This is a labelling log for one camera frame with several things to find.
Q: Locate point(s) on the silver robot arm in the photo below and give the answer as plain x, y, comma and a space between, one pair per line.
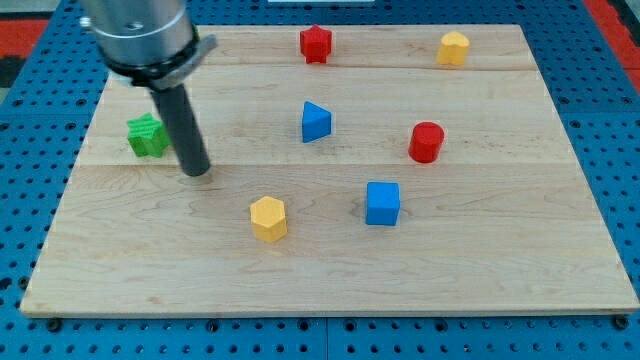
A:
152, 43

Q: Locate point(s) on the blue triangle block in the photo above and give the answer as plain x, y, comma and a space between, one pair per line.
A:
316, 122

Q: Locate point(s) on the wooden board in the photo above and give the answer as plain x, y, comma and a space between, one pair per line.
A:
502, 223

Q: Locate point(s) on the yellow hexagon block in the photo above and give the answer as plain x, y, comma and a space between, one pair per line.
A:
268, 219

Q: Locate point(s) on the blue cube block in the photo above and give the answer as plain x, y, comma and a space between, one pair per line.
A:
382, 203

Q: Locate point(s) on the red cylinder block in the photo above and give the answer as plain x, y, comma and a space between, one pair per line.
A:
426, 141

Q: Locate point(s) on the red star block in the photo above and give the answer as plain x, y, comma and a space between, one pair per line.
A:
316, 44

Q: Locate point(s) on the black pusher rod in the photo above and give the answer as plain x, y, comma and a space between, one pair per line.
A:
176, 113

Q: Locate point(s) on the green star block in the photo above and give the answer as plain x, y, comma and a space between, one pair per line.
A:
147, 136

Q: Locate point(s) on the yellow heart block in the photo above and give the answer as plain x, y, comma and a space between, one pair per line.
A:
453, 49

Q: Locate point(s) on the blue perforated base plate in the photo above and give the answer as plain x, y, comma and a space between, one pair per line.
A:
48, 109

